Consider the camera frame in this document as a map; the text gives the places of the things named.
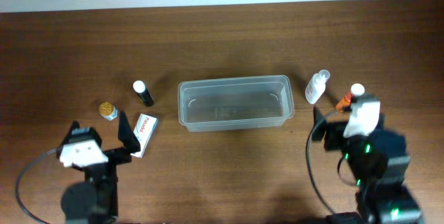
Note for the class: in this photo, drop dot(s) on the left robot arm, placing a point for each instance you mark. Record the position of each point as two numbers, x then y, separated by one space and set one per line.
95 199

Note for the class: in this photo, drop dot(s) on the black bottle white cap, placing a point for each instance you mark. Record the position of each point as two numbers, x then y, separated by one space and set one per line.
143 93

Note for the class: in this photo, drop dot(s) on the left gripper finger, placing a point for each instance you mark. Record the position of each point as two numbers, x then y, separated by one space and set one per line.
75 125
126 134

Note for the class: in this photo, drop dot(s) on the clear plastic container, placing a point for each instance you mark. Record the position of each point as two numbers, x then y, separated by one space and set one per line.
235 103

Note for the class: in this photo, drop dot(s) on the small jar gold lid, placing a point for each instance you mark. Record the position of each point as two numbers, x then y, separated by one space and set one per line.
108 111

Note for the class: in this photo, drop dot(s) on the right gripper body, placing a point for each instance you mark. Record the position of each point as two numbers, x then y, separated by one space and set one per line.
334 136

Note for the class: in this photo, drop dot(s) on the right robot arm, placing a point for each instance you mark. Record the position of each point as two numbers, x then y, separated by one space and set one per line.
378 159

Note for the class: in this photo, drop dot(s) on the white Panadol box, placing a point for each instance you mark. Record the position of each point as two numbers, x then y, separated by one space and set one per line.
143 131

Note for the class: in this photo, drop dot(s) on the orange tube white cap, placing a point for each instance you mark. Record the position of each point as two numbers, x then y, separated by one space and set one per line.
356 89

